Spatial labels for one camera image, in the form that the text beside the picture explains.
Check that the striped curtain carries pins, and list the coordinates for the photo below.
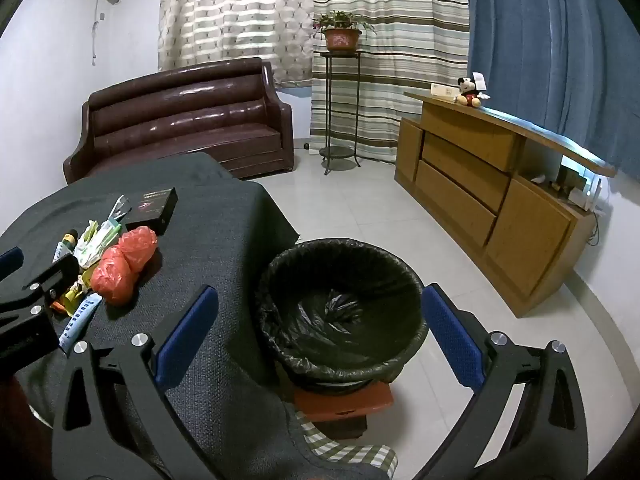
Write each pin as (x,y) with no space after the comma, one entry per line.
(410,60)

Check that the mouse plush toy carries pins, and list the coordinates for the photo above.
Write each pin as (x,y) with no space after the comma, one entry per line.
(470,92)

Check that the black metal plant stand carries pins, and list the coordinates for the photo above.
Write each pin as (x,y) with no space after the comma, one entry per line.
(340,152)

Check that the wooden cabinet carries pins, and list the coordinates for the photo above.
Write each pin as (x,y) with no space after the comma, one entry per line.
(460,180)

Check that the small green bottle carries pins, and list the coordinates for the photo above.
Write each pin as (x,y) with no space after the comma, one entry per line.
(65,245)

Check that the small dark box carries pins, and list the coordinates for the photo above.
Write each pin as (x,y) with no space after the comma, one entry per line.
(567,177)

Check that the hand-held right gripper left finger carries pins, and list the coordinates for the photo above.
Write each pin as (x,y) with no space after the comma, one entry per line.
(187,332)

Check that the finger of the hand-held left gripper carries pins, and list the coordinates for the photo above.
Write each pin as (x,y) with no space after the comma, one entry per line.
(11,261)
(52,277)

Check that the blue curtain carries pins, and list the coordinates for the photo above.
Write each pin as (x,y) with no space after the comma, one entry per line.
(550,50)

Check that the brown leather sofa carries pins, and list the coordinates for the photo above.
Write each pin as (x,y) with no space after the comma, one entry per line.
(185,125)

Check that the beige patterned curtain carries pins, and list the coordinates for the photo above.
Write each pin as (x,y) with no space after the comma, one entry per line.
(235,15)

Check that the green white wrapper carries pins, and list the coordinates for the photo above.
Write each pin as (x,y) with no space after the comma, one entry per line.
(107,236)
(86,245)

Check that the white card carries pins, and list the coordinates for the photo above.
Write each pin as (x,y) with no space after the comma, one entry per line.
(480,81)

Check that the yellow snack wrapper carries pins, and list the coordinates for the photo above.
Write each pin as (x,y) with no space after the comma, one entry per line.
(75,294)

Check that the green checked cloth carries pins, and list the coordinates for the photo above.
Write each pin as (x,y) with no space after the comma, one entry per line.
(350,455)

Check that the red plastic bag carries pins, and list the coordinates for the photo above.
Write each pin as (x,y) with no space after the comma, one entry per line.
(138,247)

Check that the potted plant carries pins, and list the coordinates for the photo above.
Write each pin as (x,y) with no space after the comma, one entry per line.
(341,35)

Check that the beige tissue box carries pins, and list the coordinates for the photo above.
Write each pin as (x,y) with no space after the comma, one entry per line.
(442,92)

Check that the dark cigarette carton box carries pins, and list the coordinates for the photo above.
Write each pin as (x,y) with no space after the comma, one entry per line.
(150,205)

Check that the white blue toothpaste tube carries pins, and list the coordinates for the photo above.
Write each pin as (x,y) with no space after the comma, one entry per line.
(77,322)

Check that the red stool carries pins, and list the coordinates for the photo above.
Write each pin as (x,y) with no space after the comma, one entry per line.
(340,402)

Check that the orange printed plastic bag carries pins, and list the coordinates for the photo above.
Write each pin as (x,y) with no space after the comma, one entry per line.
(112,276)

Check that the black lined trash bin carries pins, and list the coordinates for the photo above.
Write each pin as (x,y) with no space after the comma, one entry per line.
(345,310)

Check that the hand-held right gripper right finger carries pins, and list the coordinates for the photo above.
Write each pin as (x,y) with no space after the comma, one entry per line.
(452,340)

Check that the white router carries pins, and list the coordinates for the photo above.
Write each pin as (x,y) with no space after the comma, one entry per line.
(595,192)

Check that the clear silver wrapper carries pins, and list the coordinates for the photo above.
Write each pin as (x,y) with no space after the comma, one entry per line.
(119,209)

